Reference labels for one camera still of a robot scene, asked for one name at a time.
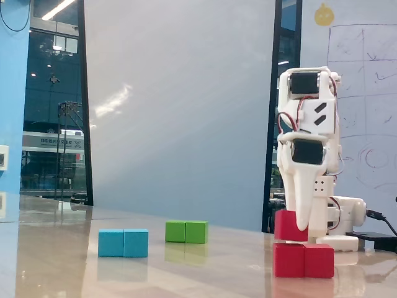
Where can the long blue block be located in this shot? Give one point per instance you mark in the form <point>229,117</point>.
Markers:
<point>123,243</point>

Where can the yellow round sticker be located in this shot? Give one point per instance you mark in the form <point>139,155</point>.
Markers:
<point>324,15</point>

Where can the flat black box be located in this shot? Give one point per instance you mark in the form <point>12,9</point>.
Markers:
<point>378,239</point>

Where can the black window frame post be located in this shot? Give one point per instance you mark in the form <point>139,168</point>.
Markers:
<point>287,37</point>
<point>84,102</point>

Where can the black metal scaffold tower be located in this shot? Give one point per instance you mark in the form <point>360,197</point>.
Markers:
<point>62,149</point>

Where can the long green block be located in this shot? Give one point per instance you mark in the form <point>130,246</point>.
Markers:
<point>186,232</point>

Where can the long red block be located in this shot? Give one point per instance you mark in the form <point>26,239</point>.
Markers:
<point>304,260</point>

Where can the small red cube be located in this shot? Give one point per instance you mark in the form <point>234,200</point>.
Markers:
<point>287,226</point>

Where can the white wall switch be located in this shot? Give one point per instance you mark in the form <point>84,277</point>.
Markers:
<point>3,157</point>

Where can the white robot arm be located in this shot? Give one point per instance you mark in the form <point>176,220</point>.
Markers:
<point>322,102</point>

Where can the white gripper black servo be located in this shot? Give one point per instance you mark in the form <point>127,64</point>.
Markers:
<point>306,151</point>

